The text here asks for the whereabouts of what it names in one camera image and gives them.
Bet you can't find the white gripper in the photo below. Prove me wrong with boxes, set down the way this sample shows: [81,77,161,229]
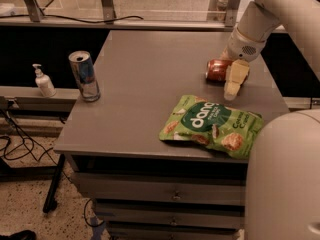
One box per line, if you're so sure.
[220,28,266,101]

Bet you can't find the red coke can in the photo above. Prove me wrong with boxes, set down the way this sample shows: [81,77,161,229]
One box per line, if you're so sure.
[205,59,234,82]

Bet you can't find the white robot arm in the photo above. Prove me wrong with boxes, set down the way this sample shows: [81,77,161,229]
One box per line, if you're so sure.
[222,0,320,240]

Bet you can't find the blue silver energy drink can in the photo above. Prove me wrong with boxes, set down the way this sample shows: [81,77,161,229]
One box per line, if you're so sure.
[68,51,100,102]

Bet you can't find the green dang chips bag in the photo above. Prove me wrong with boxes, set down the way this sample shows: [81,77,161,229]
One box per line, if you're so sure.
[159,95,264,159]

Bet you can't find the grey drawer cabinet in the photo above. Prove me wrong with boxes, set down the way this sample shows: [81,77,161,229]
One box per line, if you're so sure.
[55,31,288,240]

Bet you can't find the top drawer knob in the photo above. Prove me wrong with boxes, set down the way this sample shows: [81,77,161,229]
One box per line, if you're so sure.
[172,191,181,201]

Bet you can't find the drawer knob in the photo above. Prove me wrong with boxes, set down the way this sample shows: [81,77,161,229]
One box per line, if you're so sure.
[169,217,178,227]
[172,191,181,201]

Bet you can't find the white pump sanitizer bottle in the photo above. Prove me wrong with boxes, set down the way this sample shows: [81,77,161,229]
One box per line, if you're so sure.
[33,64,56,97]

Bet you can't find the black table leg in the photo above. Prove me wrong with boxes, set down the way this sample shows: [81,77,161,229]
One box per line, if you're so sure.
[43,154,65,214]

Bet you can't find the metal frame post right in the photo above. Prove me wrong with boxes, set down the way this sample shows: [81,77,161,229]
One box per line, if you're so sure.
[225,0,240,27]

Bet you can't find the metal frame post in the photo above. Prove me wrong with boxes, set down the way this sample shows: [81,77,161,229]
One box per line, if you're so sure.
[101,0,116,20]
[23,0,44,22]
[225,0,240,27]

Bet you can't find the metal frame post middle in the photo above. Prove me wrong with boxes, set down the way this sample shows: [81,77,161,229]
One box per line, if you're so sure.
[101,0,116,20]

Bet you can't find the black cable on ledge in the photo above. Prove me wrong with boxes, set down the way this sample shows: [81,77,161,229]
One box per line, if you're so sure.
[0,13,144,25]

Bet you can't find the metal frame post left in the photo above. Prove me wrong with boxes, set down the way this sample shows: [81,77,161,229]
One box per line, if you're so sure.
[23,0,44,22]

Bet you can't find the black floor cables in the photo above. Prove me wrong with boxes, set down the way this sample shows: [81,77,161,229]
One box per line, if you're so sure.
[0,98,73,185]

